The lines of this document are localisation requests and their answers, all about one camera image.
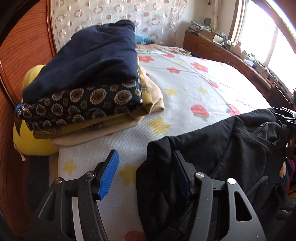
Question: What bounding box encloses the black printed t-shirt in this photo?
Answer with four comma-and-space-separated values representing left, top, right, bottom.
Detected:
136, 108, 294, 240

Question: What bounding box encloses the pink jug on cabinet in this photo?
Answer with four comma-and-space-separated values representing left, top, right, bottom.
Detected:
233, 41, 242, 56

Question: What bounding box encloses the yellow pillow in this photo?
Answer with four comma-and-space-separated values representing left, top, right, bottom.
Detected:
12, 64, 59, 156

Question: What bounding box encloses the white star-flower towel blanket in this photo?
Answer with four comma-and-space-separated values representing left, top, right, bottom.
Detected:
53, 50, 269, 240

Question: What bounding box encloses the patterned gold-navy folded cloth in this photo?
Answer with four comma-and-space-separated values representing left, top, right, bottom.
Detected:
15, 69, 152, 139

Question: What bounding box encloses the long wooden cabinet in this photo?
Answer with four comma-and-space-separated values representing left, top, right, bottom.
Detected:
183, 31, 291, 108

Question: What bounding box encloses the cardboard box on cabinet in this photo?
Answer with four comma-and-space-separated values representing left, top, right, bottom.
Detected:
200, 30, 223, 43

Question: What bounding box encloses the stack of papers on cabinet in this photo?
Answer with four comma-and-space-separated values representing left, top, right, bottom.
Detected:
187, 21, 212, 35

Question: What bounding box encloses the floral bed blanket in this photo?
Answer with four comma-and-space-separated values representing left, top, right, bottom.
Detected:
136, 44, 193, 57

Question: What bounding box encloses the circle-patterned sheer curtain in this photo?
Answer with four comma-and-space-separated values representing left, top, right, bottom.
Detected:
48, 0, 187, 50

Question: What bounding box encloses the blue tissue pack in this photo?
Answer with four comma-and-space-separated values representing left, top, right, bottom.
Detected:
135, 35, 154, 45

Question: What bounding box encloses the navy blue folded garment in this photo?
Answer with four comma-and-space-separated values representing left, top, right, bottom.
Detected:
23, 20, 138, 104

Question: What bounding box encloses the window with wooden frame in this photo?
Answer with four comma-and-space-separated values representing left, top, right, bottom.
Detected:
231, 1, 295, 93

